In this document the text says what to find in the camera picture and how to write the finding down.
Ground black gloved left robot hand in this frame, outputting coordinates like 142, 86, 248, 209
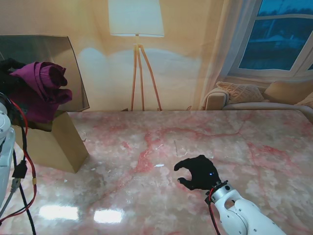
0, 58, 31, 116

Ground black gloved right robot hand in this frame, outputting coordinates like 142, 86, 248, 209
173, 154, 222, 191

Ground magenta shorts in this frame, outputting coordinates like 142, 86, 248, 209
8, 61, 73, 124

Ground kraft paper bag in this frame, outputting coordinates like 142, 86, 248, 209
11, 110, 89, 174

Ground dark grey flat screen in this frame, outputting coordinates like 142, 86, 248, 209
0, 35, 90, 113

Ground beige sofa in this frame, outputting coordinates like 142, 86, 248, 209
204, 82, 313, 111

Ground cream knitted cushion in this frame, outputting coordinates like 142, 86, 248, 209
216, 81, 269, 103

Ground plain tan cushion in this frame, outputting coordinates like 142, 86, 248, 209
264, 82, 313, 104

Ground sheer white curtain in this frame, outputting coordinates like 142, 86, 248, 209
199, 0, 264, 110

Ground white tripod floor lamp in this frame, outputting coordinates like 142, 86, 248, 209
108, 0, 165, 112

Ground white framed window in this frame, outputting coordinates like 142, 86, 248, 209
229, 0, 313, 79

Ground right wrist cable bundle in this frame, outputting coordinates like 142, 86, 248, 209
205, 188, 221, 235

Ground wrist cable bundle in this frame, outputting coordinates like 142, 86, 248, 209
0, 94, 38, 235
205, 188, 221, 235

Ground left wrist cable bundle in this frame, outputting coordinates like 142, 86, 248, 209
0, 94, 38, 235

